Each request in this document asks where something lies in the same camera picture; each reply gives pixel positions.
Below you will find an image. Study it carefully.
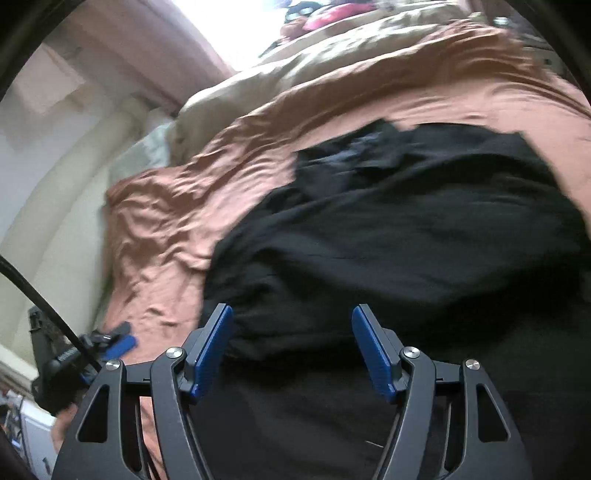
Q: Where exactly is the black cable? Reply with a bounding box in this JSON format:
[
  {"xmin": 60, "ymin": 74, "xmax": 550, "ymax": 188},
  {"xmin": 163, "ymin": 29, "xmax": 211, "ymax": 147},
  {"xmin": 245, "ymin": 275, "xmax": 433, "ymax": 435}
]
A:
[{"xmin": 0, "ymin": 255, "xmax": 103, "ymax": 373}]

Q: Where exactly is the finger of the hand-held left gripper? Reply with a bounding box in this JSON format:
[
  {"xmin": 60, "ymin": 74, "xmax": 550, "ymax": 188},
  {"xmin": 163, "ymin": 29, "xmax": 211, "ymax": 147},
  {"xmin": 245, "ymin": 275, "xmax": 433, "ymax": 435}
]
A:
[{"xmin": 90, "ymin": 322, "xmax": 138, "ymax": 363}]

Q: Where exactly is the pink bed sheet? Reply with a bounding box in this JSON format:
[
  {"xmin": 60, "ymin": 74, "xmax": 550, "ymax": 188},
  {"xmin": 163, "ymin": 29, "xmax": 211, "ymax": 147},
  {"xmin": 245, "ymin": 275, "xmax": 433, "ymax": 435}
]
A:
[{"xmin": 52, "ymin": 18, "xmax": 591, "ymax": 480}]

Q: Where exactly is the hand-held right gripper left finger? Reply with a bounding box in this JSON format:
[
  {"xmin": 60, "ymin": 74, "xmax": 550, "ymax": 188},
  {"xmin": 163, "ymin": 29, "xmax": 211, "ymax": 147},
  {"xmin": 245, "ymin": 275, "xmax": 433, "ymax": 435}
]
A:
[{"xmin": 52, "ymin": 303, "xmax": 234, "ymax": 480}]

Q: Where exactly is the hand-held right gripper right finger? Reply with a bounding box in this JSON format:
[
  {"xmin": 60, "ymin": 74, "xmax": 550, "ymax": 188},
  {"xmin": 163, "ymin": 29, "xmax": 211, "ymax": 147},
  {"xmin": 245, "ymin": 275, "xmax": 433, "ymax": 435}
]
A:
[{"xmin": 352, "ymin": 304, "xmax": 532, "ymax": 480}]

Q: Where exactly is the black garment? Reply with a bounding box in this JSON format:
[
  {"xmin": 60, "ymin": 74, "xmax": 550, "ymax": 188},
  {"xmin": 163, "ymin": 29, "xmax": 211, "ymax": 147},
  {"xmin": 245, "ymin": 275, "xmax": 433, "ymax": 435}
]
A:
[{"xmin": 188, "ymin": 119, "xmax": 591, "ymax": 480}]

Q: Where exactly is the beige blanket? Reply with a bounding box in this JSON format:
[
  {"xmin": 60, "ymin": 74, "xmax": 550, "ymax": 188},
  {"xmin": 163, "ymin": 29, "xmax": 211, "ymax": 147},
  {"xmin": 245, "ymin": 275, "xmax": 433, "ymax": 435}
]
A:
[{"xmin": 174, "ymin": 3, "xmax": 481, "ymax": 162}]

